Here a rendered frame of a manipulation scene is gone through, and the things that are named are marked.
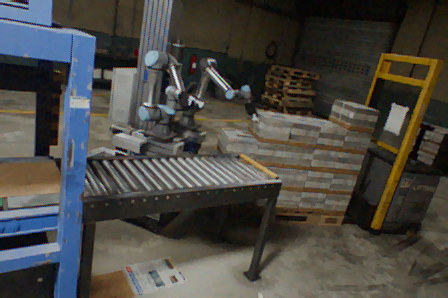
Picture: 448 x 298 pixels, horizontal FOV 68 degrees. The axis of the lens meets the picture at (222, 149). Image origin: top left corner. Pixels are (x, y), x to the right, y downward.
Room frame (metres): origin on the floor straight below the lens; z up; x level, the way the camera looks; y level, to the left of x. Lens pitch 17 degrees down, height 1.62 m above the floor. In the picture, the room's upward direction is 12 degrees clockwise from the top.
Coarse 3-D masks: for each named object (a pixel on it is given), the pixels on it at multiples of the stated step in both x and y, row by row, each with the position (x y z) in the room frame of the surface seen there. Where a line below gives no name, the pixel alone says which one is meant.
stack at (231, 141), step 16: (224, 128) 3.21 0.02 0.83; (224, 144) 3.02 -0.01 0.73; (240, 144) 2.90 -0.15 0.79; (256, 144) 2.95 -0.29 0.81; (272, 144) 3.00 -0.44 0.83; (256, 160) 2.97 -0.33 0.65; (272, 160) 3.01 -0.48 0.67; (288, 160) 3.06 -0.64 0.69; (304, 160) 3.12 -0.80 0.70; (320, 160) 3.17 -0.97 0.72; (336, 160) 3.22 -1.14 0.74; (288, 176) 3.07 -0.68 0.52; (304, 176) 3.12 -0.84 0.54; (320, 176) 3.18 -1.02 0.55; (288, 192) 3.09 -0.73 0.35; (304, 192) 3.14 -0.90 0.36; (240, 208) 3.19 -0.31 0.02; (320, 208) 3.22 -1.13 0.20; (304, 224) 3.17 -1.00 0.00
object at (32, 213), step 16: (0, 160) 1.62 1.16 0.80; (16, 160) 1.65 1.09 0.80; (32, 160) 1.69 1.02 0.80; (48, 160) 1.74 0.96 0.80; (0, 208) 1.20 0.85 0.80; (16, 208) 1.22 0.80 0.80; (32, 208) 1.25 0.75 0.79; (48, 208) 1.27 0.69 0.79; (0, 224) 1.14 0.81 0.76; (16, 224) 1.17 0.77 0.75; (32, 224) 1.21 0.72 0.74; (48, 224) 1.25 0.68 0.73
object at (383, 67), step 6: (384, 54) 3.87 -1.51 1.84; (384, 60) 3.93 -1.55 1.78; (378, 66) 3.90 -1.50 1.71; (384, 66) 3.92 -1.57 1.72; (378, 72) 3.87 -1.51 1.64; (384, 72) 3.90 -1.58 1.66; (378, 78) 3.87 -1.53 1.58; (372, 84) 3.90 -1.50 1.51; (378, 84) 3.90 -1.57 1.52; (372, 90) 3.87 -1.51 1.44; (378, 90) 3.86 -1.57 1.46; (372, 96) 3.87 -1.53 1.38; (366, 102) 3.90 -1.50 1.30; (372, 102) 3.90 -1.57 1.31; (372, 108) 3.85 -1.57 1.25
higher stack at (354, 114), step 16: (336, 112) 3.49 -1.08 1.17; (352, 112) 3.25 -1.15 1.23; (368, 112) 3.28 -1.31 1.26; (352, 144) 3.26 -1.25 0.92; (368, 144) 3.30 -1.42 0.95; (352, 160) 3.27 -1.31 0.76; (336, 176) 3.24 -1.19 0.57; (352, 176) 3.29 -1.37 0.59; (336, 208) 3.27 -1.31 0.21; (320, 224) 3.23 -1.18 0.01; (336, 224) 3.29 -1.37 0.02
